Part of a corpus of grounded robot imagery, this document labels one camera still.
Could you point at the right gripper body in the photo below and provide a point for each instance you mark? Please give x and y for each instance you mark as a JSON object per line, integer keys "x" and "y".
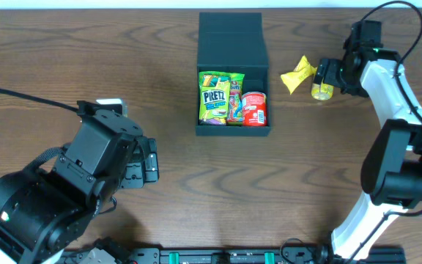
{"x": 328, "y": 72}

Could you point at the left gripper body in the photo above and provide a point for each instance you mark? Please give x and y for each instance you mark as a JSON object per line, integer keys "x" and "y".
{"x": 149, "y": 161}

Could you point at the yellow small snack can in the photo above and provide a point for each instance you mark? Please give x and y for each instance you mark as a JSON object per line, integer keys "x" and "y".
{"x": 322, "y": 91}

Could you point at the red snack can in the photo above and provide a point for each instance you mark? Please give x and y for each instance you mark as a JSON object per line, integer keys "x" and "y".
{"x": 254, "y": 109}

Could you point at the Haribo gummy bag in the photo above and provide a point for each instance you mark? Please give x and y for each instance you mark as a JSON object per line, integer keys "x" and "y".
{"x": 235, "y": 114}

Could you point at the black gift box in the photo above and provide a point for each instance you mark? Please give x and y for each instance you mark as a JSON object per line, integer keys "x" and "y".
{"x": 233, "y": 43}

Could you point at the Pretz snack box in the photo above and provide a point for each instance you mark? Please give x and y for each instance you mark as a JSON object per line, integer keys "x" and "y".
{"x": 214, "y": 89}

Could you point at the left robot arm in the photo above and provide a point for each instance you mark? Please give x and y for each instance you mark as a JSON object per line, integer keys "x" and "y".
{"x": 50, "y": 202}

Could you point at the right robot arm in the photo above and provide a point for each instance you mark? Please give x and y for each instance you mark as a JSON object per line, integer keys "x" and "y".
{"x": 391, "y": 174}

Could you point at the yellow candy wrapper packet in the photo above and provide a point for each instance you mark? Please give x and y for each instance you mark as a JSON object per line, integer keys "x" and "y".
{"x": 301, "y": 72}

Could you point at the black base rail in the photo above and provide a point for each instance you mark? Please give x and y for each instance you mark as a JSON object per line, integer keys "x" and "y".
{"x": 108, "y": 251}

